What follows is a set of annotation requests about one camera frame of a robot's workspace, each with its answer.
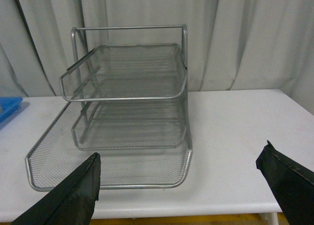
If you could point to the blue plastic tray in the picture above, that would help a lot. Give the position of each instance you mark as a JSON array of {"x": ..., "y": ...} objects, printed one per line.
[{"x": 10, "y": 107}]

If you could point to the silver mesh tray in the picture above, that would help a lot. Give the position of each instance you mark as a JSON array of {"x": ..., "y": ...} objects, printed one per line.
[
  {"x": 126, "y": 72},
  {"x": 55, "y": 156},
  {"x": 130, "y": 125}
]

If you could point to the right gripper camera black left finger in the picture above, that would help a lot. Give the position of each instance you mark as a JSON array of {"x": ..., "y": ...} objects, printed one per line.
[{"x": 71, "y": 202}]

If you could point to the right gripper camera black right finger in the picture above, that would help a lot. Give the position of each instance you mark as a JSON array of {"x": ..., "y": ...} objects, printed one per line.
[{"x": 291, "y": 184}]

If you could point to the white curtain backdrop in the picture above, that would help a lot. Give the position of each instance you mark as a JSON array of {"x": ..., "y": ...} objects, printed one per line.
[{"x": 233, "y": 44}]

